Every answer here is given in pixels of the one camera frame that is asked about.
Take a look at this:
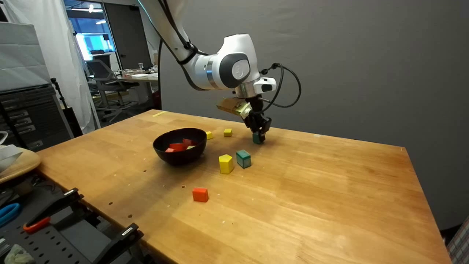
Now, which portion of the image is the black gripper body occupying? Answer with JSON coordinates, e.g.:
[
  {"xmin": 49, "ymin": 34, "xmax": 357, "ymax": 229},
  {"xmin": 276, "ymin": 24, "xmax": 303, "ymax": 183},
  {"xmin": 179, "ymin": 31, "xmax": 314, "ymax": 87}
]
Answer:
[{"xmin": 245, "ymin": 97, "xmax": 272, "ymax": 134}]

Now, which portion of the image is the yellow pentagon block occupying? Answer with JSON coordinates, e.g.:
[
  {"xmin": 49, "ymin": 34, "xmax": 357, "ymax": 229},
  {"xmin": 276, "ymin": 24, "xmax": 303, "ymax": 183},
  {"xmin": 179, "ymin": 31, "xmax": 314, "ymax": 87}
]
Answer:
[{"xmin": 219, "ymin": 155, "xmax": 235, "ymax": 175}]

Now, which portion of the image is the black bowl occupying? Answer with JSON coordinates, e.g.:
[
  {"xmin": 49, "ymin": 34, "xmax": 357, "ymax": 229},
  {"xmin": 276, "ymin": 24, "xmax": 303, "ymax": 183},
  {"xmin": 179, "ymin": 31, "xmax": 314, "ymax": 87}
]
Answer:
[{"xmin": 153, "ymin": 128, "xmax": 207, "ymax": 166}]

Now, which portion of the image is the red triangular prism block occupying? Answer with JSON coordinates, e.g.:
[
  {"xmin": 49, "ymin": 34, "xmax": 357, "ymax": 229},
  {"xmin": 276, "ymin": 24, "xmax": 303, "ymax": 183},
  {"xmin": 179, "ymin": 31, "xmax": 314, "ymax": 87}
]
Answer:
[{"xmin": 166, "ymin": 143, "xmax": 188, "ymax": 153}]

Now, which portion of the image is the teal cube block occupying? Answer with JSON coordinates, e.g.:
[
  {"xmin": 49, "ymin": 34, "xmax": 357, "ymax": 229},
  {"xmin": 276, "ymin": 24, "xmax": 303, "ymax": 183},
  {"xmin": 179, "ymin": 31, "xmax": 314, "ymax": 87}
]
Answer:
[
  {"xmin": 253, "ymin": 137, "xmax": 262, "ymax": 146},
  {"xmin": 237, "ymin": 150, "xmax": 253, "ymax": 169}
]

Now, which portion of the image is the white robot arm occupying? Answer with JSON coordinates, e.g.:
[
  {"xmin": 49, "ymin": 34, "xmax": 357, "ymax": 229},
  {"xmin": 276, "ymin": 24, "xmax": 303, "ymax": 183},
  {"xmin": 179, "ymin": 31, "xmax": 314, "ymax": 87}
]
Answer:
[{"xmin": 138, "ymin": 0, "xmax": 278, "ymax": 144}]

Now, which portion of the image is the small yellow block behind bowl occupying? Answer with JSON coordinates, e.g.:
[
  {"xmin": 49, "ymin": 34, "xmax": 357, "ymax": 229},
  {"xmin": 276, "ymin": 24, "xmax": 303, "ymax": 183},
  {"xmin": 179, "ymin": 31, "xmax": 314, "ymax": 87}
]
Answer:
[{"xmin": 206, "ymin": 131, "xmax": 215, "ymax": 140}]

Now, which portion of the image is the small yellow cube far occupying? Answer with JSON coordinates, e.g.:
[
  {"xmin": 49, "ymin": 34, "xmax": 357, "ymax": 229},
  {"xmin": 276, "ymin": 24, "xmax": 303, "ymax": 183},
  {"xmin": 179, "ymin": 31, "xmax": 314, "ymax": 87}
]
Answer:
[{"xmin": 223, "ymin": 128, "xmax": 234, "ymax": 139}]

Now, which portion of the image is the red cube block front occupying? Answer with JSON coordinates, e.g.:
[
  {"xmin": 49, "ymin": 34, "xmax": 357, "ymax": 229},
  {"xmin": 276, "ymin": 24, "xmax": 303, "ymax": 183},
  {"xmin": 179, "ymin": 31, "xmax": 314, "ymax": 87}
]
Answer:
[{"xmin": 193, "ymin": 188, "xmax": 210, "ymax": 203}]

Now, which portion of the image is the grey backdrop screen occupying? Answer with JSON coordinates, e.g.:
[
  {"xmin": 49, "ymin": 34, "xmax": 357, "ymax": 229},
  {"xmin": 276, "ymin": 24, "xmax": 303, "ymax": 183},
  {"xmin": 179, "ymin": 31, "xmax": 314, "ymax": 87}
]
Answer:
[{"xmin": 182, "ymin": 0, "xmax": 469, "ymax": 229}]

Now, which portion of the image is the black clamp bar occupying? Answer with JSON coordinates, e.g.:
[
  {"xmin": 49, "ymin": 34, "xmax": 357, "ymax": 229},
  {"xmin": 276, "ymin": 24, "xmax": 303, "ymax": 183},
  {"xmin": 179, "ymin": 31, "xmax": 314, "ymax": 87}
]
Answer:
[{"xmin": 93, "ymin": 224, "xmax": 144, "ymax": 264}]

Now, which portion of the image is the black equipment rack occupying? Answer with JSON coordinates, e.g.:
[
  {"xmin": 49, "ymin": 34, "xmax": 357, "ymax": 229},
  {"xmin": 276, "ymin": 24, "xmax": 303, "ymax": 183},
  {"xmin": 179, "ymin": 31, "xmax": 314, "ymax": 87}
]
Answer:
[{"xmin": 0, "ymin": 84, "xmax": 72, "ymax": 152}]

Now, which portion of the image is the round wooden side table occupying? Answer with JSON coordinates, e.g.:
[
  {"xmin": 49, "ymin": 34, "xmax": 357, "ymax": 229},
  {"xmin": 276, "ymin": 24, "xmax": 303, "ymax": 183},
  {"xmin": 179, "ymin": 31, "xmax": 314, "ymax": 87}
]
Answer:
[{"xmin": 0, "ymin": 149, "xmax": 42, "ymax": 184}]

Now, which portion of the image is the black pegboard cart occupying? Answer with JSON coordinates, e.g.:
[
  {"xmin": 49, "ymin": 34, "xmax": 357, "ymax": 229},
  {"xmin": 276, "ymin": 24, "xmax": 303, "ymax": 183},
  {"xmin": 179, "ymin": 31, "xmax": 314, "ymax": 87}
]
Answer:
[{"xmin": 0, "ymin": 178, "xmax": 152, "ymax": 264}]

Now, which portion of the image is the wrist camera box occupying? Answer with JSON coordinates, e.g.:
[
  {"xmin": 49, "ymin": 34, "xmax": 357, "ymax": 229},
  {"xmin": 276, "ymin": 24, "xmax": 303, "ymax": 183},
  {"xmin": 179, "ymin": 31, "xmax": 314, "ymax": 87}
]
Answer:
[{"xmin": 218, "ymin": 97, "xmax": 253, "ymax": 119}]

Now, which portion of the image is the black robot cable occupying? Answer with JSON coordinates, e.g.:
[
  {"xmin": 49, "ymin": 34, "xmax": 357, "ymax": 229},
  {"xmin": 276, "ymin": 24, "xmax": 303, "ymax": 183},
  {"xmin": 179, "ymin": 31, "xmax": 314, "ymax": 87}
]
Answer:
[{"xmin": 262, "ymin": 62, "xmax": 304, "ymax": 111}]

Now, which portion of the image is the orange handled clamp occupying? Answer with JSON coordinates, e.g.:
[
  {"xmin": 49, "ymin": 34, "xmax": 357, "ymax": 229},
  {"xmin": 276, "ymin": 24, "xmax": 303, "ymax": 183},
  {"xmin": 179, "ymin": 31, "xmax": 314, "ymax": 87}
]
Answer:
[{"xmin": 23, "ymin": 218, "xmax": 51, "ymax": 234}]

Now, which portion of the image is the blue scissors handle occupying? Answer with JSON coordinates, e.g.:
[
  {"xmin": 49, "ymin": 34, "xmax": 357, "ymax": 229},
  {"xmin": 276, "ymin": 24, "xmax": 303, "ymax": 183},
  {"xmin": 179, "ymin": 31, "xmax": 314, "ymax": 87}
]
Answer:
[{"xmin": 0, "ymin": 203, "xmax": 21, "ymax": 227}]

